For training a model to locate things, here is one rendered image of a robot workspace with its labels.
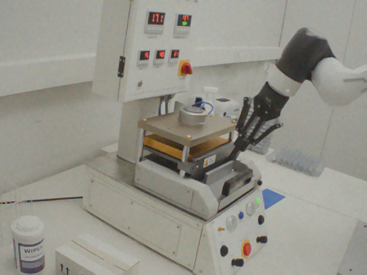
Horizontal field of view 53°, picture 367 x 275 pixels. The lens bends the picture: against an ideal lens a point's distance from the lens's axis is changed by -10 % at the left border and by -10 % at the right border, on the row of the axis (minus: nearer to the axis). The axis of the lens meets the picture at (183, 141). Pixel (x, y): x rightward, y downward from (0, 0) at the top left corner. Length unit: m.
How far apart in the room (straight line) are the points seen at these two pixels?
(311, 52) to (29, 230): 0.80
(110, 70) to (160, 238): 0.49
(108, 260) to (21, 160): 0.62
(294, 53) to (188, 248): 0.58
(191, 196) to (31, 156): 0.69
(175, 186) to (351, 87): 0.51
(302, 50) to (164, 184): 0.50
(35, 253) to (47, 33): 0.75
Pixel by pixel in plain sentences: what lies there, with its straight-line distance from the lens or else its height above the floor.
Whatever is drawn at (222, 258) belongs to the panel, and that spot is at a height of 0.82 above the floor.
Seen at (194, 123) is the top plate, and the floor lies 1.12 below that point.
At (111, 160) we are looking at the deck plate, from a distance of 1.31.
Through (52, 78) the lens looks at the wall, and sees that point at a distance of 1.41.
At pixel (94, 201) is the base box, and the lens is 1.30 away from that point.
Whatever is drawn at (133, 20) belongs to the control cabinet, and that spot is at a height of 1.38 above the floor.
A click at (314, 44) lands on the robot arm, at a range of 0.98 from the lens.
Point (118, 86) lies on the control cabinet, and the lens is 1.13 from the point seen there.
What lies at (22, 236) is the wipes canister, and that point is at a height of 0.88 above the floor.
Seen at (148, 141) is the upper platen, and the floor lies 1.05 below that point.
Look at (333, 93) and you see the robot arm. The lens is 0.95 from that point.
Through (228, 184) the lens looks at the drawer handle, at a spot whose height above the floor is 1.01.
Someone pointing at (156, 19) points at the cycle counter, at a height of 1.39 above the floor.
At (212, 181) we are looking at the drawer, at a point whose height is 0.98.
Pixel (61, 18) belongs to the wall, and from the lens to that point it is 1.45.
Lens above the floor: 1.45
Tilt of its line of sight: 20 degrees down
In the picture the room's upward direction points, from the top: 9 degrees clockwise
